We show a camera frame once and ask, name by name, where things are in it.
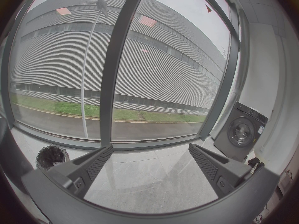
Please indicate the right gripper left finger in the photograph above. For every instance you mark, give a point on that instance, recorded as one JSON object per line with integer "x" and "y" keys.
{"x": 77, "y": 171}

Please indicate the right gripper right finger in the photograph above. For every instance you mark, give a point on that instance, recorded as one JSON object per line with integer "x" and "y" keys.
{"x": 224, "y": 171}

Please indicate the black plastic bag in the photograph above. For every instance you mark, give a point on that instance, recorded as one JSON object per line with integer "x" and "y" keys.
{"x": 50, "y": 155}

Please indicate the dark grey washing machine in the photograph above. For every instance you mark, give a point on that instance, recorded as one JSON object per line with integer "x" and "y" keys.
{"x": 240, "y": 132}

